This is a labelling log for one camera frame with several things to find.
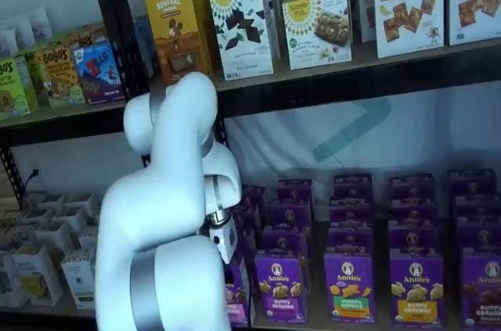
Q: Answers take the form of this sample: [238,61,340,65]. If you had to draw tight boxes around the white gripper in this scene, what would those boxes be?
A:
[208,218,238,265]

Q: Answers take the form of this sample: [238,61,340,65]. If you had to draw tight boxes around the purple Annie's box pink patch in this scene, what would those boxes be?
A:
[234,228,259,265]
[234,205,263,232]
[225,258,251,328]
[239,185,269,209]

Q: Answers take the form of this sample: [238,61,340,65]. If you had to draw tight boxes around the purple Annie's box violet patch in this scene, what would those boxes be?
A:
[261,225,309,258]
[276,178,313,203]
[254,254,308,324]
[269,200,313,228]

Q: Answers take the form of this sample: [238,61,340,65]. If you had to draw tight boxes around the Annie's box green orange patch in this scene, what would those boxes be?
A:
[327,225,373,256]
[323,252,377,324]
[329,197,373,228]
[333,173,373,201]

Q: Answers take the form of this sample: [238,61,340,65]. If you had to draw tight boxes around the white botanical print box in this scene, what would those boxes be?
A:
[60,248,97,311]
[37,193,67,210]
[34,221,75,254]
[6,225,40,256]
[77,226,99,254]
[50,207,88,230]
[13,243,63,306]
[0,252,28,308]

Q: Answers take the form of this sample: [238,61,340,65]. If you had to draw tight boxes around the purple Annie's box yellow patch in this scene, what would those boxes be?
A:
[390,173,436,201]
[387,223,440,258]
[388,197,438,226]
[390,255,445,326]

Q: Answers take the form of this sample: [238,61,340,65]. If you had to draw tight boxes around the Simple Mills dark chocolate box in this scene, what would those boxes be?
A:
[207,0,275,81]
[229,0,282,61]

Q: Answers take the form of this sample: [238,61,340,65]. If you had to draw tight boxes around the blue Z Bar box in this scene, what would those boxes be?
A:
[73,41,126,106]

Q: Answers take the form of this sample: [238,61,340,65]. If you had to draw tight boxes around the Simple Mills cookie box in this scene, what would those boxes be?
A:
[282,0,352,71]

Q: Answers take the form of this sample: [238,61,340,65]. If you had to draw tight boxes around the yellow Bobo's snack box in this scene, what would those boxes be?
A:
[15,48,41,112]
[37,47,86,109]

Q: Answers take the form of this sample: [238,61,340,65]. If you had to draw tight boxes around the brown Bobo's snack box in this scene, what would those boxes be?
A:
[64,24,107,50]

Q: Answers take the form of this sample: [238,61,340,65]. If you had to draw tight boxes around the purple Annie's box brown bunnies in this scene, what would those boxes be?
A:
[448,168,497,197]
[456,221,501,252]
[461,248,501,330]
[452,193,501,225]

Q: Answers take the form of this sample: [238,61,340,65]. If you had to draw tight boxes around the green Bobo's snack box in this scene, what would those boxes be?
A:
[0,56,31,121]

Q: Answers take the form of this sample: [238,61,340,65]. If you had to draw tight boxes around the sea salt crackers box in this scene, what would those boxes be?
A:
[448,0,501,46]

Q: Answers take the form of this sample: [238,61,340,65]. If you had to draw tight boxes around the white sheet with teal stripe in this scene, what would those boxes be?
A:
[225,80,501,230]

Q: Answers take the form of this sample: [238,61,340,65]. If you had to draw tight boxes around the black metal shelving rack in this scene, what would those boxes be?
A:
[105,0,501,331]
[0,0,136,320]

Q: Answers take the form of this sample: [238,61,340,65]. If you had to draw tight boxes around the black power plug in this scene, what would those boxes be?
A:
[25,167,42,188]

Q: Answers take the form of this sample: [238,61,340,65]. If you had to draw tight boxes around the white pouch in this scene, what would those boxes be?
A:
[13,17,36,49]
[0,27,19,59]
[29,8,52,41]

